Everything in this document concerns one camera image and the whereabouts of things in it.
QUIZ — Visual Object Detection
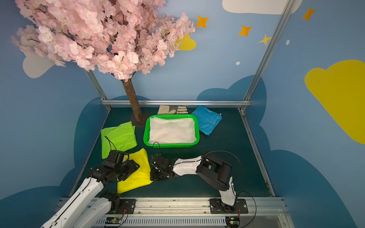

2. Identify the blue folded raincoat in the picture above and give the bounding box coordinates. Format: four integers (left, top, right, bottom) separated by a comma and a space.
192, 105, 222, 135

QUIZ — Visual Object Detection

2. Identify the beige work glove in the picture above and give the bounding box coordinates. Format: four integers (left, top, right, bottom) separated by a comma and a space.
157, 105, 188, 115

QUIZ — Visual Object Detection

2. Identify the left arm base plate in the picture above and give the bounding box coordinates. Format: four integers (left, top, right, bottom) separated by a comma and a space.
107, 198, 136, 214

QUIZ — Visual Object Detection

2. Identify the left circuit board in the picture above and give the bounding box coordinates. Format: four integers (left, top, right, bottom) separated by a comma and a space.
105, 217, 123, 226

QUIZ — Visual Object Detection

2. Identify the green plastic basket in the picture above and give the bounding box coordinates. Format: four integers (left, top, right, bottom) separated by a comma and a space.
143, 114, 200, 148

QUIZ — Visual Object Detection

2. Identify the right circuit board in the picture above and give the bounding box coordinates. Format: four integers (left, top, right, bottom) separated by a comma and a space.
225, 217, 240, 228

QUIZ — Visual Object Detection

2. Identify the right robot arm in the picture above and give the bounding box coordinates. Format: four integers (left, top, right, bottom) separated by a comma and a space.
150, 153, 237, 207

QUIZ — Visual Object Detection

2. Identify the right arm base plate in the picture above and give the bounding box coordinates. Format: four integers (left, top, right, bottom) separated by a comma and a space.
209, 198, 249, 214

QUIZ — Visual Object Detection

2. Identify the yellow-green folded raincoat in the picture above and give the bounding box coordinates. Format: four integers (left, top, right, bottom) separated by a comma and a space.
117, 148, 153, 194

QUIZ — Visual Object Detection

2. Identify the circuit board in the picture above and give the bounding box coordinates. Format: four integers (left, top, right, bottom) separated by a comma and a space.
225, 217, 240, 228
105, 217, 123, 226

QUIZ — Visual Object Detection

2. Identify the aluminium frame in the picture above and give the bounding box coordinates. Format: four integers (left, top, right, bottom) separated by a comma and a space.
45, 0, 298, 228

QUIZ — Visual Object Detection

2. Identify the pink cherry blossom tree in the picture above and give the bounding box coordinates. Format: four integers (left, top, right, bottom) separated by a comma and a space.
12, 0, 195, 122

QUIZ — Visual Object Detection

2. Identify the lime green folded raincoat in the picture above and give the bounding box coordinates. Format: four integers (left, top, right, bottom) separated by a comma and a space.
101, 122, 137, 159

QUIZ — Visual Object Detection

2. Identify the white raincoat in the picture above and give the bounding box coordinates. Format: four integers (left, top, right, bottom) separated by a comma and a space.
148, 117, 197, 145

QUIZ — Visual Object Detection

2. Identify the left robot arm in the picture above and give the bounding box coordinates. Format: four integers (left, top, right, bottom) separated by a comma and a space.
42, 150, 140, 228

